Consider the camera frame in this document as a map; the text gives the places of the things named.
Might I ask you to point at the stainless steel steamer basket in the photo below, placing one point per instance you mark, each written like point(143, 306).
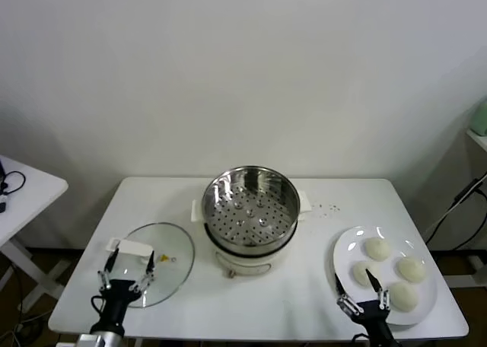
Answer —
point(249, 217)

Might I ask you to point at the white plug connector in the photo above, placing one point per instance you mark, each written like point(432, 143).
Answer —
point(3, 198)

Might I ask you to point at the white shelf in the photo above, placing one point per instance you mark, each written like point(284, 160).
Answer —
point(480, 137)

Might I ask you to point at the white electric cooker base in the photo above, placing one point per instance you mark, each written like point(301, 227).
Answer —
point(247, 263)

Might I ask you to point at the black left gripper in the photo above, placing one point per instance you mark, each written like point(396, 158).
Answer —
point(116, 297)

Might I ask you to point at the pale green appliance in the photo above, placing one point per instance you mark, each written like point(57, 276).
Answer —
point(480, 118)

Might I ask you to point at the white side table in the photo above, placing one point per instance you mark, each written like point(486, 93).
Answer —
point(34, 195)

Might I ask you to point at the white round plate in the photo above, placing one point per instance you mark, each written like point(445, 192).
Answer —
point(350, 248)

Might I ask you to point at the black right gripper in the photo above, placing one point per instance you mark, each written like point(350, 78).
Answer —
point(374, 316)

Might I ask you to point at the white steamed baozi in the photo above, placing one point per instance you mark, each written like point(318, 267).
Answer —
point(411, 272)
point(377, 249)
point(360, 274)
point(405, 297)

